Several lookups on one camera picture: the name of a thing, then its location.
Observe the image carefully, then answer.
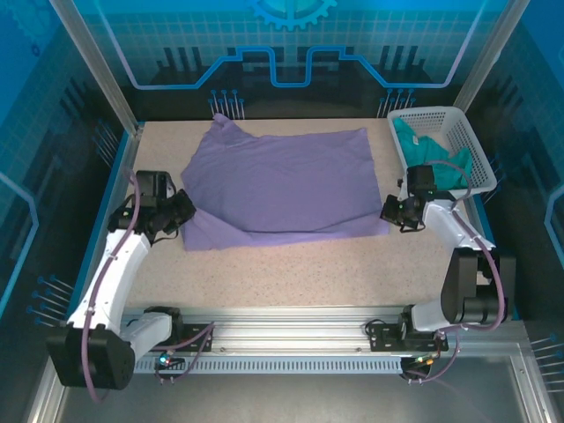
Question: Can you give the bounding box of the blue table edge strip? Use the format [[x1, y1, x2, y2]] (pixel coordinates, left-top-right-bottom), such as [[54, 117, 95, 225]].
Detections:
[[65, 130, 133, 321], [471, 193, 521, 321]]

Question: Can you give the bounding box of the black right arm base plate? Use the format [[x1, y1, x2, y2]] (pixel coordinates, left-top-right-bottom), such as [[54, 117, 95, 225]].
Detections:
[[367, 323, 449, 353]]

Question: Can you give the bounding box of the teal garment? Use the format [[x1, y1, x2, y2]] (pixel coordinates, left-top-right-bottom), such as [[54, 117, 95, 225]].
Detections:
[[393, 116, 473, 191]]

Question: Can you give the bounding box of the purple t-shirt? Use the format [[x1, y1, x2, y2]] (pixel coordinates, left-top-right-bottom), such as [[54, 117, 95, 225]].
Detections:
[[180, 113, 391, 252]]

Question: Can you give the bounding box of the grey metal front panel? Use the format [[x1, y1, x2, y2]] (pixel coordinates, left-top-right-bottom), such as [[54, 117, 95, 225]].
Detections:
[[26, 343, 552, 423]]

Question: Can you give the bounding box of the white plastic mesh basket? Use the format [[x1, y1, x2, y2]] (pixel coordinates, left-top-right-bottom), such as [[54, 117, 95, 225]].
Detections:
[[386, 106, 498, 200]]

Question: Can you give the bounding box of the aluminium mounting rail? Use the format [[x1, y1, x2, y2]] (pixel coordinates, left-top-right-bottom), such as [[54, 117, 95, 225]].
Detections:
[[118, 306, 525, 356]]

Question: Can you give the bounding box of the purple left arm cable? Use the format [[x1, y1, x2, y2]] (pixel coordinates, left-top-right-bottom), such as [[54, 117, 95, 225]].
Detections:
[[81, 167, 216, 404]]

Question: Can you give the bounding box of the aluminium frame post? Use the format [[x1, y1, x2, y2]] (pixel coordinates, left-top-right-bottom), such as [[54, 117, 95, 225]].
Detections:
[[48, 0, 145, 136], [442, 0, 516, 129]]

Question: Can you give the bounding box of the slotted grey cable duct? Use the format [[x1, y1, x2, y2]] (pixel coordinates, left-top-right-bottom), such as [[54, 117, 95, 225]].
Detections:
[[131, 356, 404, 375]]

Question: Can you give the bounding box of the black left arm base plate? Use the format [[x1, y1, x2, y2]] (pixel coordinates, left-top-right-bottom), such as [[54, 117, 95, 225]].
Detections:
[[175, 323, 215, 353]]

